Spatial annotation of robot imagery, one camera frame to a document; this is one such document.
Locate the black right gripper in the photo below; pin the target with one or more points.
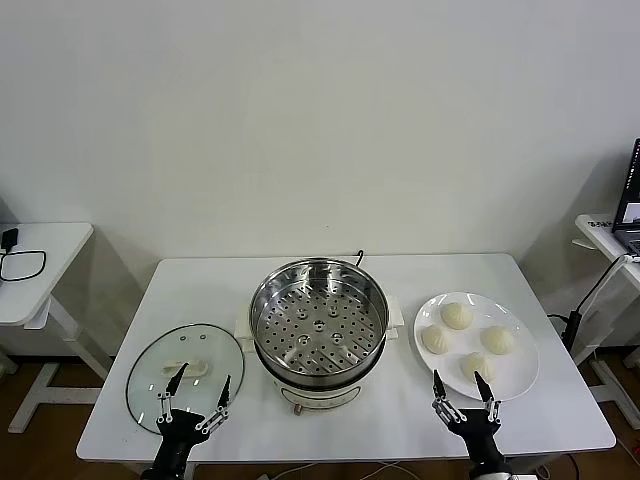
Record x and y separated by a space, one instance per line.
475 435

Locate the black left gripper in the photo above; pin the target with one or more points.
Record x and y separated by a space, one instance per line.
180 430

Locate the white steamed baozi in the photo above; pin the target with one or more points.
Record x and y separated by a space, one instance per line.
456 316
497 340
470 364
436 340

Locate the stainless steel steamer basket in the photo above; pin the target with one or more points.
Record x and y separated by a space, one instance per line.
320 330

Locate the white round plate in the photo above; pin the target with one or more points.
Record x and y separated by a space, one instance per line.
515 370

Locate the white electric cooking pot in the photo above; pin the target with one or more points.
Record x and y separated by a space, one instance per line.
320 395

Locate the black power strip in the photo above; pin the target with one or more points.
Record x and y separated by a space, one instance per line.
572 325

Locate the white side table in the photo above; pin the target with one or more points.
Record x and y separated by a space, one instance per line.
45 260

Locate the white desk with laptop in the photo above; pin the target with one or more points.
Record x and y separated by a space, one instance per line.
595 235

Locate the black power adapter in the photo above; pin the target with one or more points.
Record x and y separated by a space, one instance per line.
10 239

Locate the dark open laptop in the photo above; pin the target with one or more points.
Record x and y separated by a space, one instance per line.
630 200

